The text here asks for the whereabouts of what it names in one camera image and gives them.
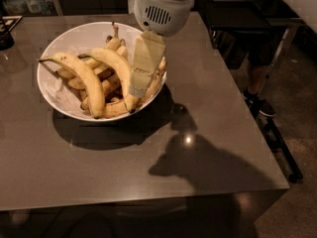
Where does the black object on table corner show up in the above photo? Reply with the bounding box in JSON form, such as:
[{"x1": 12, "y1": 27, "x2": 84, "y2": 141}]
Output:
[{"x1": 0, "y1": 16, "x2": 22, "y2": 51}]

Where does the person's black shoe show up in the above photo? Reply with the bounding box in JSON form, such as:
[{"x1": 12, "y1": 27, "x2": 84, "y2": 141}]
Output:
[{"x1": 243, "y1": 89, "x2": 275, "y2": 117}]

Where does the back yellow banana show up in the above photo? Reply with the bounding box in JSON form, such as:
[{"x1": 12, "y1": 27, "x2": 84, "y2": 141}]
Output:
[{"x1": 56, "y1": 22, "x2": 121, "y2": 79}]

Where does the black metal stand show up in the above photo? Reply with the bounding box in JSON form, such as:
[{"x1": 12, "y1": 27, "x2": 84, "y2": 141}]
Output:
[{"x1": 258, "y1": 27, "x2": 303, "y2": 183}]

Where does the shelf with bottles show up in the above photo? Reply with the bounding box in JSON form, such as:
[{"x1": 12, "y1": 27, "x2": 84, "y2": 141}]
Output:
[{"x1": 0, "y1": 0, "x2": 62, "y2": 16}]

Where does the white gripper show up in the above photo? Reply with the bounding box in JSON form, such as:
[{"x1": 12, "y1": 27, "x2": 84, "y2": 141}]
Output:
[{"x1": 129, "y1": 0, "x2": 195, "y2": 98}]

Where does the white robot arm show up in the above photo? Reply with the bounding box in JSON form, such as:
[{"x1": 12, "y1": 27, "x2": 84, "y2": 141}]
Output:
[{"x1": 129, "y1": 0, "x2": 194, "y2": 97}]

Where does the person's dark shorts leg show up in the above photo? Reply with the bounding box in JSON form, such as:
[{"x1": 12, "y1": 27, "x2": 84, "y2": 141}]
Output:
[{"x1": 215, "y1": 31, "x2": 282, "y2": 95}]

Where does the front left yellow banana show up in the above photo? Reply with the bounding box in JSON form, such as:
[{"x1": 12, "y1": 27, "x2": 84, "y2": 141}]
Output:
[{"x1": 39, "y1": 53, "x2": 105, "y2": 119}]

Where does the long yellow banana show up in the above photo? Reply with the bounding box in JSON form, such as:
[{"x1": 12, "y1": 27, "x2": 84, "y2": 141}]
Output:
[{"x1": 78, "y1": 48, "x2": 139, "y2": 113}]

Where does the bottom yellow banana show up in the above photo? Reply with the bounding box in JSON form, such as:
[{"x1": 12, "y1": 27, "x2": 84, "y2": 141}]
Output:
[{"x1": 102, "y1": 100, "x2": 128, "y2": 119}]

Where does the white bowl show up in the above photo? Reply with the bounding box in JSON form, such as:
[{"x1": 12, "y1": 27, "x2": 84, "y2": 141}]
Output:
[{"x1": 37, "y1": 22, "x2": 166, "y2": 122}]

